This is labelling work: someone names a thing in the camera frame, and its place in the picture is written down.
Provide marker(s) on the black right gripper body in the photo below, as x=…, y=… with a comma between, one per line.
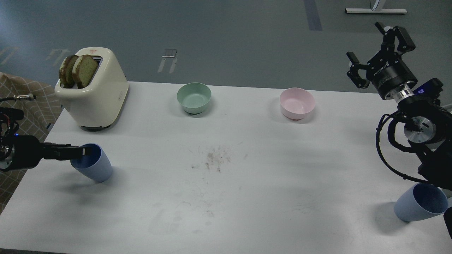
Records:
x=387, y=71

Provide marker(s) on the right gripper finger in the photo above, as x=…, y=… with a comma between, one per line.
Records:
x=354, y=68
x=395, y=40

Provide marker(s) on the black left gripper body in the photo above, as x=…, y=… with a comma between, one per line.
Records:
x=26, y=152

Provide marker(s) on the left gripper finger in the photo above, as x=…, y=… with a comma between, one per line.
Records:
x=64, y=152

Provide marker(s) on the blue cup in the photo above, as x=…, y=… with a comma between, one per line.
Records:
x=422, y=201
x=96, y=165

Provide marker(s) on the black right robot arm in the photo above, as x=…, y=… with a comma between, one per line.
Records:
x=419, y=126

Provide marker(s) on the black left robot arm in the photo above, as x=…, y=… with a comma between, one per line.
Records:
x=9, y=120

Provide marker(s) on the white desk leg base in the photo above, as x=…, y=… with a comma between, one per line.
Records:
x=376, y=8

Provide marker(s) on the pink bowl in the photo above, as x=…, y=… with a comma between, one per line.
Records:
x=296, y=103

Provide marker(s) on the toast slice left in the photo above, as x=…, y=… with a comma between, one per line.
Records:
x=65, y=72

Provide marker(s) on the toast slice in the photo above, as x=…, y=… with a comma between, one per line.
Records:
x=84, y=70
x=65, y=72

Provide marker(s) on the cream toaster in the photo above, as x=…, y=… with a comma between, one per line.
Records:
x=98, y=105

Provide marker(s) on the toast slice right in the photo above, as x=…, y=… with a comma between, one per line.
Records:
x=84, y=70

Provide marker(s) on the green bowl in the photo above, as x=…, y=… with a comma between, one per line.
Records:
x=194, y=98

